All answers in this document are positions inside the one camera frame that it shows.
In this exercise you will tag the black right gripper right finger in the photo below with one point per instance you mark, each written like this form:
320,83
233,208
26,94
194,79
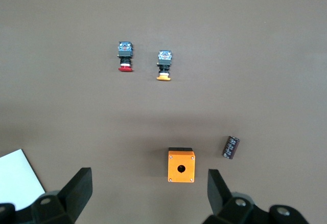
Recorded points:
217,190

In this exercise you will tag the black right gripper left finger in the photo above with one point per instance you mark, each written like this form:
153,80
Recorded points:
76,190

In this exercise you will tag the white drawer cabinet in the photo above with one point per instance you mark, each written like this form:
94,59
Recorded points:
18,178

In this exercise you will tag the yellow mushroom push button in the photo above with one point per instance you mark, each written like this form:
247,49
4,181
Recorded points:
164,60

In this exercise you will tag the red mushroom push button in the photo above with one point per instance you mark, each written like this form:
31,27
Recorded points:
125,52

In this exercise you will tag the dark cylindrical capacitor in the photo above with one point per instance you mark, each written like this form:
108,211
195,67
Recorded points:
230,147

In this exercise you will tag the orange button enclosure box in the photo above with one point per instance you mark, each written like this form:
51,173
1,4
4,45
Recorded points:
176,160

